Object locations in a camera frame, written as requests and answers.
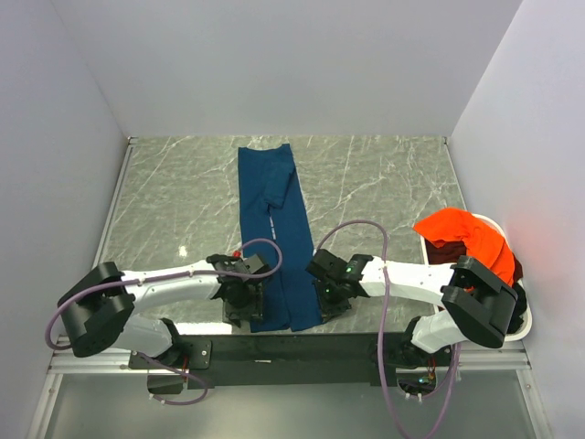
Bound blue t shirt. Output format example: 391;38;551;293
238;144;322;333

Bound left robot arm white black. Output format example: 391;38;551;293
58;254;271;368

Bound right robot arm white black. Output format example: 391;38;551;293
306;250;518;369

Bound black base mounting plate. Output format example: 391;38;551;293
128;332;452;395

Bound dark maroon garment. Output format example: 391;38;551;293
425;241;467;265

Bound orange t shirt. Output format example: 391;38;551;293
413;208;516;286

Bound black t shirt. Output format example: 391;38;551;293
507;255;527;335

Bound white laundry basket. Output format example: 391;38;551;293
413;208;529;336

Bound aluminium frame rail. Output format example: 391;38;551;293
27;136;138;438

